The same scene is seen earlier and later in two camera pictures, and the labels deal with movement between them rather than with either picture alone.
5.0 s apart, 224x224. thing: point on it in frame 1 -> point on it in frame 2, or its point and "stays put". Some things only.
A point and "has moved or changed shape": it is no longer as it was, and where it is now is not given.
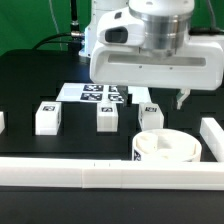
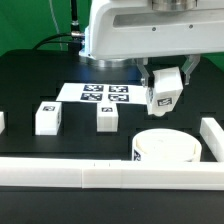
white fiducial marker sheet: [87, 92] stays put
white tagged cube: [150, 116] has moved or changed shape
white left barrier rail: [2, 121] stays put
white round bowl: [166, 145] stays put
